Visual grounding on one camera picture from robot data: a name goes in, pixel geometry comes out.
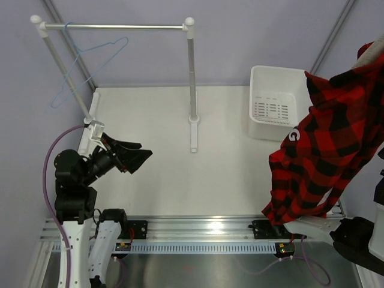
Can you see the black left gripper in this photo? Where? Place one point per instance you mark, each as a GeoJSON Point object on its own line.
{"type": "Point", "coordinates": [128, 159]}

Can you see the light blue wire hanger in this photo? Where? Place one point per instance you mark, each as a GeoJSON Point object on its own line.
{"type": "Point", "coordinates": [65, 92]}

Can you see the red black plaid shirt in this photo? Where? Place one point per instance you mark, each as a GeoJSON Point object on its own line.
{"type": "Point", "coordinates": [339, 136]}

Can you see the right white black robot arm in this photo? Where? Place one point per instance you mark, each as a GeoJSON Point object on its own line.
{"type": "Point", "coordinates": [356, 239]}

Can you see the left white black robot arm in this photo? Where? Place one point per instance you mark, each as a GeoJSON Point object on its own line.
{"type": "Point", "coordinates": [88, 244]}

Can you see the white metal clothes rack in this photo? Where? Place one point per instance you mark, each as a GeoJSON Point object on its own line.
{"type": "Point", "coordinates": [187, 27]}

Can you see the white plastic basket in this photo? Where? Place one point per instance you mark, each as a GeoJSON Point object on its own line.
{"type": "Point", "coordinates": [278, 101]}

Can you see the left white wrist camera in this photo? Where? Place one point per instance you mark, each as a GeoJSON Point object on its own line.
{"type": "Point", "coordinates": [96, 130]}

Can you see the white slotted cable duct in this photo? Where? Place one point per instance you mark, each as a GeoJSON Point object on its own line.
{"type": "Point", "coordinates": [196, 248]}

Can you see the aluminium mounting rail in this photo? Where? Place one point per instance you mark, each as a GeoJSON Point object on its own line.
{"type": "Point", "coordinates": [242, 228]}

